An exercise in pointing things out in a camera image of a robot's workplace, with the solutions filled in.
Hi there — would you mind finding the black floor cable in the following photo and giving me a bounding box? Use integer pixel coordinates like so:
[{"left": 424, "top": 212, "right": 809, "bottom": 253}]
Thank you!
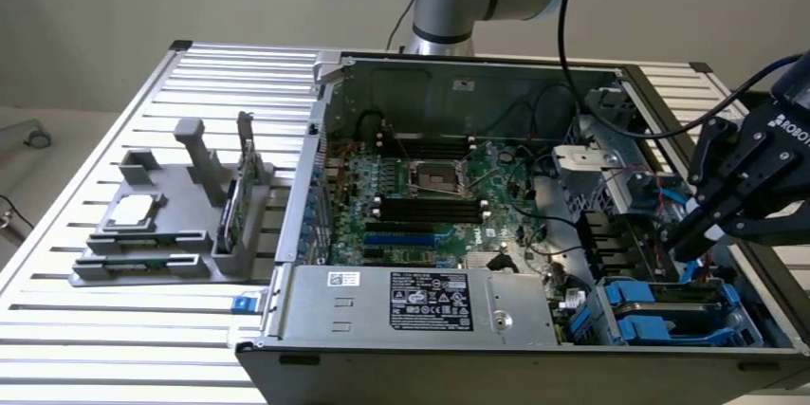
[{"left": 0, "top": 193, "right": 35, "bottom": 231}]

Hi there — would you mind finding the metal drive cage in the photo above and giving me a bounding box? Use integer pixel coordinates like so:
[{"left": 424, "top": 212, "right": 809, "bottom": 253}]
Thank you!
[{"left": 550, "top": 141, "right": 691, "bottom": 217}]

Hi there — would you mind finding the open black PC case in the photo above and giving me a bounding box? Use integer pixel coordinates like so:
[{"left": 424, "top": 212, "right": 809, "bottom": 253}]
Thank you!
[{"left": 234, "top": 49, "right": 810, "bottom": 405}]

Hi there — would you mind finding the green motherboard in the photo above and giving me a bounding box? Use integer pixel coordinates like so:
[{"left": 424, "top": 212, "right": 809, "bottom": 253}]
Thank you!
[{"left": 308, "top": 137, "right": 559, "bottom": 269}]

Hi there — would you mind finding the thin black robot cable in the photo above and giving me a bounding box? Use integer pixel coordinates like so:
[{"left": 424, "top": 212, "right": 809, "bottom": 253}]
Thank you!
[{"left": 384, "top": 0, "right": 448, "bottom": 53}]

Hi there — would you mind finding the blue expansion slot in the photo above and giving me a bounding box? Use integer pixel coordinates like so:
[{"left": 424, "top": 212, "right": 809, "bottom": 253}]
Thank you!
[{"left": 364, "top": 232, "right": 440, "bottom": 246}]

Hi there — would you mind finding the socket locking lever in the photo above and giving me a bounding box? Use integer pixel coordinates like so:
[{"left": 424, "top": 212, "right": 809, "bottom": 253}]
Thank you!
[{"left": 466, "top": 170, "right": 505, "bottom": 191}]

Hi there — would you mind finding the green RAM stick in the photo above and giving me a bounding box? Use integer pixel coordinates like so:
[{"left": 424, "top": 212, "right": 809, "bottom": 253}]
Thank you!
[
  {"left": 111, "top": 235, "right": 199, "bottom": 249},
  {"left": 104, "top": 257, "right": 191, "bottom": 274}
]

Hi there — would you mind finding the red and black wire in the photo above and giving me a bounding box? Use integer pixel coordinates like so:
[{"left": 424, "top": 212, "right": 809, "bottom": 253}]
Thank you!
[{"left": 603, "top": 165, "right": 670, "bottom": 191}]

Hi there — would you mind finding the black RAM slot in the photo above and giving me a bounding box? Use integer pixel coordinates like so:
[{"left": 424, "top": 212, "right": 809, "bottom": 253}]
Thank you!
[
  {"left": 379, "top": 144, "right": 476, "bottom": 153},
  {"left": 379, "top": 138, "right": 476, "bottom": 147},
  {"left": 376, "top": 214, "right": 488, "bottom": 224},
  {"left": 376, "top": 208, "right": 488, "bottom": 216},
  {"left": 379, "top": 132, "right": 476, "bottom": 141},
  {"left": 376, "top": 193, "right": 488, "bottom": 203},
  {"left": 376, "top": 201, "right": 488, "bottom": 210}
]

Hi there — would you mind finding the upright expansion card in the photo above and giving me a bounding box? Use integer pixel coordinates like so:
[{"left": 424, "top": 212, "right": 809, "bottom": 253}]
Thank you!
[{"left": 216, "top": 176, "right": 255, "bottom": 252}]

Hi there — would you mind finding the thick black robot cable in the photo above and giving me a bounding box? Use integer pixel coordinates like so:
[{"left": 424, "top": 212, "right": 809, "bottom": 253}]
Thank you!
[{"left": 554, "top": 0, "right": 810, "bottom": 140}]

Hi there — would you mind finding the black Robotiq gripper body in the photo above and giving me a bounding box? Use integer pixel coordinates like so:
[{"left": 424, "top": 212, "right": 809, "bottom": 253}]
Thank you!
[{"left": 739, "top": 100, "right": 810, "bottom": 208}]

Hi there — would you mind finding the silver CPU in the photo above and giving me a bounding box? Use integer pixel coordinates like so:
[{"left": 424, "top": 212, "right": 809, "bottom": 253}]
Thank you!
[{"left": 106, "top": 194, "right": 160, "bottom": 229}]

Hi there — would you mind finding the blue disk bay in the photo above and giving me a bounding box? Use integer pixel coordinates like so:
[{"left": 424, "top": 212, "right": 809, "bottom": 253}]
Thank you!
[{"left": 569, "top": 275, "right": 771, "bottom": 348}]

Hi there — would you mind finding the blue wire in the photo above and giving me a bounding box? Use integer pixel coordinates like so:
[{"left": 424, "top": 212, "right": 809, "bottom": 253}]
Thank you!
[{"left": 657, "top": 186, "right": 705, "bottom": 285}]

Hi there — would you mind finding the metal CPU socket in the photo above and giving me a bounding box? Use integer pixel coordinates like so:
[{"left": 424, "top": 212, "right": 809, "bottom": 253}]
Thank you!
[{"left": 404, "top": 157, "right": 474, "bottom": 195}]

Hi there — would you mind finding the black motherboard wire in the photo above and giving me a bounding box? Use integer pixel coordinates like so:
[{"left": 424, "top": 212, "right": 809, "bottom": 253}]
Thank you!
[{"left": 509, "top": 199, "right": 578, "bottom": 257}]

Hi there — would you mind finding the grey caster wheel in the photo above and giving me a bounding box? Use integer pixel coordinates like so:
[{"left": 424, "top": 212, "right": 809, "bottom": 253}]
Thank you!
[{"left": 23, "top": 120, "right": 53, "bottom": 148}]

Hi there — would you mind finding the black looped wire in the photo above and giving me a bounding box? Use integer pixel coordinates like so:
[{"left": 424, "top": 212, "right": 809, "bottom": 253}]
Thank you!
[{"left": 505, "top": 82, "right": 577, "bottom": 141}]

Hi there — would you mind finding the grey parts rack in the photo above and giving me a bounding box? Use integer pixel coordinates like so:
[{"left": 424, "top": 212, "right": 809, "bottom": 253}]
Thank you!
[{"left": 69, "top": 118, "right": 280, "bottom": 288}]

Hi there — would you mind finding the black expansion slot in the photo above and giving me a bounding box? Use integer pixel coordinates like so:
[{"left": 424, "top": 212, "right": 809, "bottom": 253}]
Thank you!
[{"left": 364, "top": 222, "right": 439, "bottom": 234}]

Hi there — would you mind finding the silver power supply unit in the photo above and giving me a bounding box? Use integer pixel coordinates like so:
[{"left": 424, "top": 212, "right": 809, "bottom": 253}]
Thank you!
[{"left": 264, "top": 264, "right": 559, "bottom": 347}]

